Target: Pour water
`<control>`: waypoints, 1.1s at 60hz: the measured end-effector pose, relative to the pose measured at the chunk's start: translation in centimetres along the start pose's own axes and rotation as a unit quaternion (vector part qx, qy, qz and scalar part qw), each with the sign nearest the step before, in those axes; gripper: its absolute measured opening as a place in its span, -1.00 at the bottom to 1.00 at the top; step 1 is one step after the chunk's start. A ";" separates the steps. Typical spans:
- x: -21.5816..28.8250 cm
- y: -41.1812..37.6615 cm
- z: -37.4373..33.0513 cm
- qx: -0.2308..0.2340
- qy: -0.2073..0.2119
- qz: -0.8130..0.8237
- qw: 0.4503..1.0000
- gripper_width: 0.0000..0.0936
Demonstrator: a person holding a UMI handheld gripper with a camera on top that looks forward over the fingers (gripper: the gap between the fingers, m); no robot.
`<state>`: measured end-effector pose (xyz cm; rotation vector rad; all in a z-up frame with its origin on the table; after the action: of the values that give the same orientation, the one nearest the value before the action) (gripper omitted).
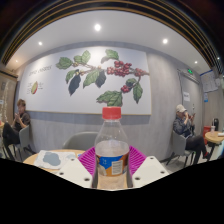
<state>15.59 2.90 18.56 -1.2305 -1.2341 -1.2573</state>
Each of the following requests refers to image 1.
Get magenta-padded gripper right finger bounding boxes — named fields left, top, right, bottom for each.
left=125, top=145, right=170, bottom=189

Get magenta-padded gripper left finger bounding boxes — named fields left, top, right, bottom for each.
left=55, top=145, right=99, bottom=189

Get clear red-capped drink bottle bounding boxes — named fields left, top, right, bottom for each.
left=94, top=106, right=131, bottom=190

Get grey upholstered chair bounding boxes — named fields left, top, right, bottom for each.
left=62, top=131, right=100, bottom=152
left=13, top=125, right=36, bottom=161
left=165, top=130, right=196, bottom=166

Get person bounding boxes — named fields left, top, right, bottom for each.
left=172, top=104, right=211, bottom=165
left=1, top=98, right=32, bottom=161

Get small round wooden side table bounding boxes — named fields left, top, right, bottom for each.
left=204, top=130, right=224, bottom=160

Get round ceiling spotlights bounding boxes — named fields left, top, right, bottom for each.
left=13, top=23, right=199, bottom=65

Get large coffee plant wall poster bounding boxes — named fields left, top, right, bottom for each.
left=18, top=45, right=153, bottom=116

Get white wall notice board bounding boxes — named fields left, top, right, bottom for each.
left=199, top=69, right=219, bottom=93

